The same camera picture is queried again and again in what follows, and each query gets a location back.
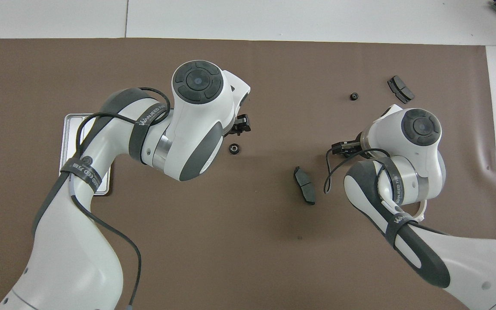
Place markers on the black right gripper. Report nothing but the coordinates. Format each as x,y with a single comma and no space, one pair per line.
355,149

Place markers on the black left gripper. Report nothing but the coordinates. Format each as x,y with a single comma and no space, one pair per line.
240,119

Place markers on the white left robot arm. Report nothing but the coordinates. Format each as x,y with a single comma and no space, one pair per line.
80,258

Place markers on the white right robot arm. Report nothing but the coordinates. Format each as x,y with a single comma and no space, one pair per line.
416,172

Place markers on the silver metal tray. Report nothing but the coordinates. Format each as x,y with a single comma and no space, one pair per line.
69,133

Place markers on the dark grey brake pad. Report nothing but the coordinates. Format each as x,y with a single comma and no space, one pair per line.
401,89
305,185

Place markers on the brown paper table mat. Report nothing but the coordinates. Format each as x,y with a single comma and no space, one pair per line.
274,258

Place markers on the white curved plastic bracket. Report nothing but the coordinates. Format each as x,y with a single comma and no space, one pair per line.
423,211

